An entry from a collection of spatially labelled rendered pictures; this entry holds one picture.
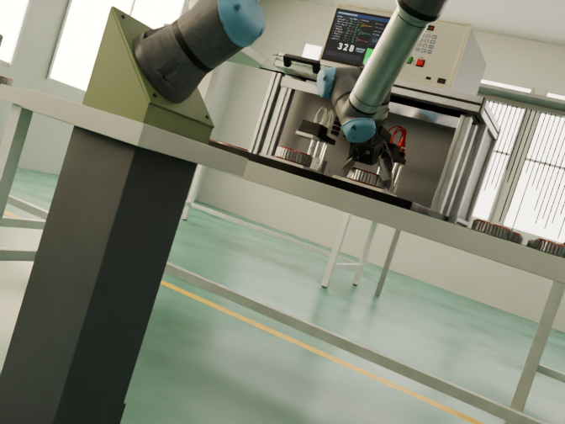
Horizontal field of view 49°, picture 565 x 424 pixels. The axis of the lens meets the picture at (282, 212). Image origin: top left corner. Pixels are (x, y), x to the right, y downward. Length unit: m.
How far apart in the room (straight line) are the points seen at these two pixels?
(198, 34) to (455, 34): 0.95
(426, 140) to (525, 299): 6.20
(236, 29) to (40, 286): 0.62
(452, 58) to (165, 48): 0.97
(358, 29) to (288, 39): 7.48
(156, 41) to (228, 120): 8.40
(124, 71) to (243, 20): 0.25
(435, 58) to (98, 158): 1.09
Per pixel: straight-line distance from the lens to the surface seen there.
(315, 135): 1.88
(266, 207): 9.06
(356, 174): 1.71
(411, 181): 1.98
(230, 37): 1.18
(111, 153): 1.19
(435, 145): 1.98
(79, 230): 1.23
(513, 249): 1.40
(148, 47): 1.22
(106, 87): 1.25
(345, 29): 2.04
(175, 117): 1.24
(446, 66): 1.91
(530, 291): 8.08
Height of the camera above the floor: 0.73
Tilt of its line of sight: 3 degrees down
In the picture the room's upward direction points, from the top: 18 degrees clockwise
